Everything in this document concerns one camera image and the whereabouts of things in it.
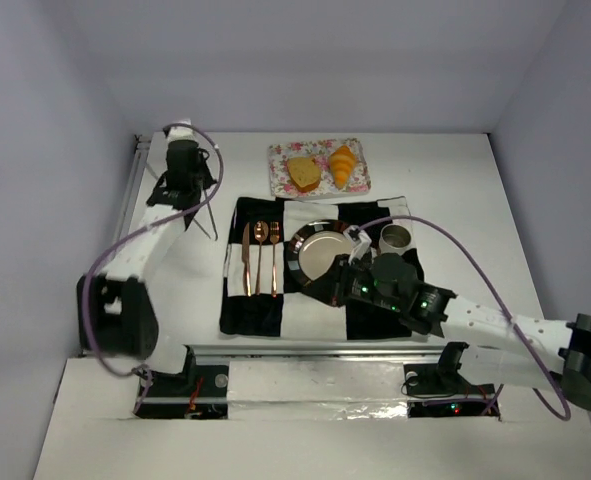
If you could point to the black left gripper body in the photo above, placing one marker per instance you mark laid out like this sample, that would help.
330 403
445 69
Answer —
176 197

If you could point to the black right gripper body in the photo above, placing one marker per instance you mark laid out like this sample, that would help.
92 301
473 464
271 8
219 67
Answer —
339 279

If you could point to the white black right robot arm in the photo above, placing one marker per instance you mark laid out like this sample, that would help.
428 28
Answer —
484 345

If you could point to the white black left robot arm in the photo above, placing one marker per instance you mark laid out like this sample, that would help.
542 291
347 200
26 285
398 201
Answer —
166 217

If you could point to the bread slice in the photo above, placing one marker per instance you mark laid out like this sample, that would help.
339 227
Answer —
304 173

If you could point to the dark rimmed ceramic plate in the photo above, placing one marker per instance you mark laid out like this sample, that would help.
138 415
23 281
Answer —
311 251

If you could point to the steel cup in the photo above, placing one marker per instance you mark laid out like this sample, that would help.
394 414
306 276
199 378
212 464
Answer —
395 239

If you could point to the copper table knife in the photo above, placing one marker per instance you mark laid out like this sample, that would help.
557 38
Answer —
246 259

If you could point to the black white checkered cloth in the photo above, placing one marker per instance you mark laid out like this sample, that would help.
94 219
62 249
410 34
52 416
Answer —
294 316

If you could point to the copper fork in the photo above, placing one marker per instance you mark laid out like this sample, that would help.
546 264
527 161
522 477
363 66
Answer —
274 237

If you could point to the copper spoon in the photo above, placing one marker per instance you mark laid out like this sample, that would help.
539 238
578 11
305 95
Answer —
261 231

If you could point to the floral rectangular tray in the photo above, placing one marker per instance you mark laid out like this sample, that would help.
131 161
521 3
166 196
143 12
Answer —
359 182

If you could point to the orange croissant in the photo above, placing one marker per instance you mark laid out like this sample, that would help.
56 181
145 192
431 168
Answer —
342 163

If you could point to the white foam front panel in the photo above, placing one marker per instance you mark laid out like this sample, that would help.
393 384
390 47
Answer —
318 390

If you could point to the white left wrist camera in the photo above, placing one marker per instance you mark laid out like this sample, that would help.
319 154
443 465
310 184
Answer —
179 131

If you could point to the aluminium frame rail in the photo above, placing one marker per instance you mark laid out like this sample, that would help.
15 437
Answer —
120 230

